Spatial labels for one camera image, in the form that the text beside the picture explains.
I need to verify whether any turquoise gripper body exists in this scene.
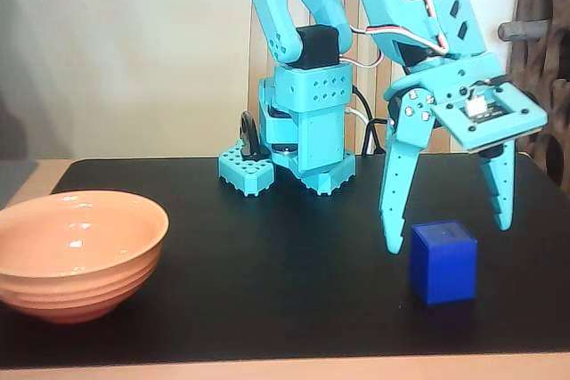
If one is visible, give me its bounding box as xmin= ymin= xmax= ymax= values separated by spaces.
xmin=382 ymin=52 xmax=508 ymax=110

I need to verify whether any turquoise gripper finger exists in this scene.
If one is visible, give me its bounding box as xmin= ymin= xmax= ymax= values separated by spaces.
xmin=378 ymin=85 xmax=436 ymax=256
xmin=478 ymin=138 xmax=518 ymax=232

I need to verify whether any blue cube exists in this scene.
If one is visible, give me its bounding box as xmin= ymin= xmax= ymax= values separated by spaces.
xmin=410 ymin=219 xmax=478 ymax=308

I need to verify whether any orange ribbed bowl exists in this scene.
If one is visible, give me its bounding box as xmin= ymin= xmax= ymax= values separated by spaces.
xmin=0 ymin=190 xmax=170 ymax=325

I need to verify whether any brown wooden wine rack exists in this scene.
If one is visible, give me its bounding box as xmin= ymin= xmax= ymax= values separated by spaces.
xmin=496 ymin=0 xmax=570 ymax=197

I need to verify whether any black table clamp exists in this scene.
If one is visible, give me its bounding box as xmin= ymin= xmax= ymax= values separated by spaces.
xmin=239 ymin=110 xmax=273 ymax=163

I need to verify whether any black table mat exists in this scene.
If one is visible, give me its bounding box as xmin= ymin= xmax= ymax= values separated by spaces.
xmin=0 ymin=151 xmax=570 ymax=371

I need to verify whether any black cable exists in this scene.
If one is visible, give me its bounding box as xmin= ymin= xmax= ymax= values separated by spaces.
xmin=351 ymin=84 xmax=393 ymax=157

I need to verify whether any turquoise wrist camera mount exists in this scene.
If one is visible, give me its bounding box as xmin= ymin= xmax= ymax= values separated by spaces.
xmin=431 ymin=80 xmax=549 ymax=162

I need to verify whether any white cable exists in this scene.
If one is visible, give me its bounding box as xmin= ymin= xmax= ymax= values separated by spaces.
xmin=346 ymin=107 xmax=371 ymax=126

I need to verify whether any grey door handle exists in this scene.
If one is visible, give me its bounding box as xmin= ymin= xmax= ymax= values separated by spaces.
xmin=497 ymin=20 xmax=550 ymax=42

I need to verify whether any red white servo wire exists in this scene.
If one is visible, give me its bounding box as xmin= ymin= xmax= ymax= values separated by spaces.
xmin=340 ymin=0 xmax=451 ymax=69

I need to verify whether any turquoise perforated base plate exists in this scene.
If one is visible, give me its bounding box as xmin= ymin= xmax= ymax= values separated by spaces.
xmin=217 ymin=141 xmax=357 ymax=198

